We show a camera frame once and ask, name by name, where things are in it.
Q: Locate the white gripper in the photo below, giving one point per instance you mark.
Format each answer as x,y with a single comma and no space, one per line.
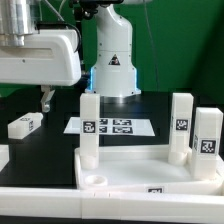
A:
47,58

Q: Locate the white desk top tray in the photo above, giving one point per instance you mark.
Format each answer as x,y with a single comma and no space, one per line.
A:
142,169

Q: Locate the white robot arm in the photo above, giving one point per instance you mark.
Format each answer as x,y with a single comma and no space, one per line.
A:
113,75

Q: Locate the white marker sheet with tags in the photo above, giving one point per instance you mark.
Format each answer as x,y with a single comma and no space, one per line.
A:
115,126

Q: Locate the white left wall block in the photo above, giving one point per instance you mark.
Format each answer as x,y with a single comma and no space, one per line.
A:
4,156

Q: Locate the white wall block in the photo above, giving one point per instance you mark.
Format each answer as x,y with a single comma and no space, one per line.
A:
4,156
220,171

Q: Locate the white front wall fence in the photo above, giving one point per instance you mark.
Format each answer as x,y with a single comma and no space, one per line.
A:
71,203

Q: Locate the white right wall block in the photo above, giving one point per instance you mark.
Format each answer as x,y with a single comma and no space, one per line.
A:
220,171

